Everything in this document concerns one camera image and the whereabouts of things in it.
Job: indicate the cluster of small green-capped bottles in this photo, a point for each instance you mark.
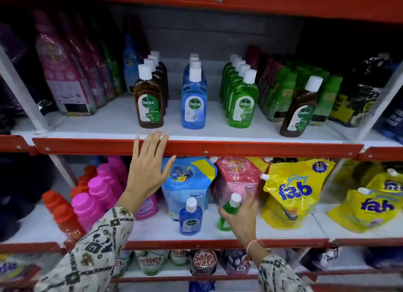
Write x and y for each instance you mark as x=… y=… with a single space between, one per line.
x=281 y=96

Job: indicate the white metal rack post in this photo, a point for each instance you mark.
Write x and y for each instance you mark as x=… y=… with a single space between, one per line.
x=22 y=93
x=377 y=112

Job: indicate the person's left forearm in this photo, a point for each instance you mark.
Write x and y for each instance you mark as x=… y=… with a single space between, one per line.
x=91 y=254

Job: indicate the dark plastic pouch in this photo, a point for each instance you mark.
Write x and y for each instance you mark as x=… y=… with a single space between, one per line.
x=19 y=191

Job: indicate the green fabric softener bottle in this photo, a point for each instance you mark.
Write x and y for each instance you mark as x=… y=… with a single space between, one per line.
x=117 y=74

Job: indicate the blue fabric softener bottle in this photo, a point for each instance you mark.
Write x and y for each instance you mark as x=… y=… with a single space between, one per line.
x=130 y=68

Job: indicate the dark blue pouch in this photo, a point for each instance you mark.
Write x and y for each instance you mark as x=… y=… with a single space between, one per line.
x=384 y=256
x=393 y=122

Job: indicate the dark purple detergent pouch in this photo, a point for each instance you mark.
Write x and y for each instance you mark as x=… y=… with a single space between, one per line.
x=15 y=65

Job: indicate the row of green capped bottles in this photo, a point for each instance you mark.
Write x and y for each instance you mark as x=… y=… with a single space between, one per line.
x=243 y=106

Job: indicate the pink fabric softener bottle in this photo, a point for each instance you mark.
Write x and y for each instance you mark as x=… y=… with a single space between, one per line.
x=99 y=81
x=110 y=81
x=63 y=74

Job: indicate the orange blue detergent pouch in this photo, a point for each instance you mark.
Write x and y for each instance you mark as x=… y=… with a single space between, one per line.
x=19 y=268

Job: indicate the black pouch yellow label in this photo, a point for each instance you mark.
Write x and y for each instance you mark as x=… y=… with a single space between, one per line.
x=362 y=93

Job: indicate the maroon fabric softener bottle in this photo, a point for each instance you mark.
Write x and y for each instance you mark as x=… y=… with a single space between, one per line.
x=253 y=57
x=138 y=40

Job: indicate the yellow detergent pouch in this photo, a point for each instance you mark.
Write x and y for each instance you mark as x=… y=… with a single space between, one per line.
x=355 y=172
x=365 y=213
x=387 y=183
x=296 y=191

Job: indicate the blue softener refill pouch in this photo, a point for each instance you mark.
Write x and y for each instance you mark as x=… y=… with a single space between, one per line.
x=185 y=181

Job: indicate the brown bottle white cap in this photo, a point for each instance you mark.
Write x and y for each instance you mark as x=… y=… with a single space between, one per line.
x=155 y=53
x=150 y=63
x=153 y=58
x=148 y=106
x=299 y=112

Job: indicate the group of magenta bottles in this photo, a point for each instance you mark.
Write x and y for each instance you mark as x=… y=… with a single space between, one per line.
x=88 y=210

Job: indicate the person's left hand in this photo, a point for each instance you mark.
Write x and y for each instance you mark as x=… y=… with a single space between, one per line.
x=148 y=169

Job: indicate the green liquid bottle white cap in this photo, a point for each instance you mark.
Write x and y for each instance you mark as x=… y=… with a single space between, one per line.
x=224 y=225

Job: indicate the black white pouch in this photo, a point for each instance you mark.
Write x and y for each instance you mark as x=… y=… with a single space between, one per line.
x=324 y=257

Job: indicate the pink softener refill pouch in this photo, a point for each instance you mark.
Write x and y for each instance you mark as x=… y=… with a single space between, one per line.
x=234 y=178

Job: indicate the person's right forearm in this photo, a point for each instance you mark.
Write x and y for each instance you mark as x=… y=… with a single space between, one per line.
x=277 y=276

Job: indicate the person's right hand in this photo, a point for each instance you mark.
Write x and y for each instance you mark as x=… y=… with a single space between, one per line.
x=247 y=219

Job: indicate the white green detergent pouch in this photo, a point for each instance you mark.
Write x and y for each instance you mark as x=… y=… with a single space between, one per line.
x=122 y=263
x=178 y=257
x=151 y=262

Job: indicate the red edged white shelf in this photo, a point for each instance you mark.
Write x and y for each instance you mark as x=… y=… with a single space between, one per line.
x=163 y=230
x=362 y=242
x=15 y=143
x=28 y=247
x=384 y=154
x=283 y=2
x=239 y=277
x=201 y=148

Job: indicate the blue packet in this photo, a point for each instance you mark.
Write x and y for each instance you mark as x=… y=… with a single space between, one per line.
x=201 y=287

